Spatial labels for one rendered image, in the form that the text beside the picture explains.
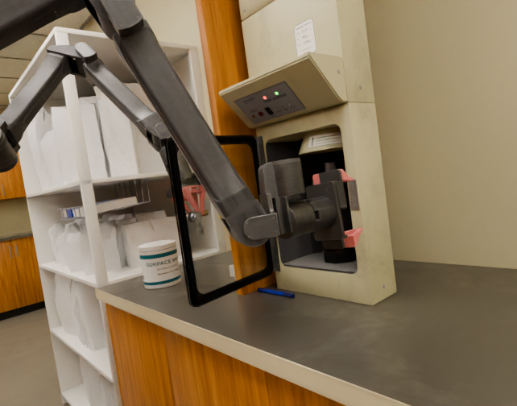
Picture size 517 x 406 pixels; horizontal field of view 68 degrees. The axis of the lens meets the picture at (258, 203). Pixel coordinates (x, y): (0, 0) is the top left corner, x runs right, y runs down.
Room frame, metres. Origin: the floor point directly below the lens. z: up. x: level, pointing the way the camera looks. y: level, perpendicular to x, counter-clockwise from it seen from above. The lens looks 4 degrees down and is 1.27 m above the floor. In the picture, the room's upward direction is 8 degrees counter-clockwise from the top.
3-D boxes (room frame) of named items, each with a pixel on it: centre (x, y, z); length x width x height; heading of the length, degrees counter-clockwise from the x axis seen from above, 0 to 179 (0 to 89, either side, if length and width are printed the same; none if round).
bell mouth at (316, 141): (1.05, -0.21, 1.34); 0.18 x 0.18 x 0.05
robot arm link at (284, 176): (0.63, -0.02, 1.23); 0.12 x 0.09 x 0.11; 103
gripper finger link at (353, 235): (0.72, -0.15, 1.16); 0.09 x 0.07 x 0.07; 131
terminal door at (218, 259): (0.99, 0.09, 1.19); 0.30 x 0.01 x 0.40; 138
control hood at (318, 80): (0.96, -0.08, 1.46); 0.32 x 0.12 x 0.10; 41
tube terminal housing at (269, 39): (1.08, -0.22, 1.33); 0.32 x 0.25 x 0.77; 41
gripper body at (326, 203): (0.67, -0.10, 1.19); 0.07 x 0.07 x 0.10; 41
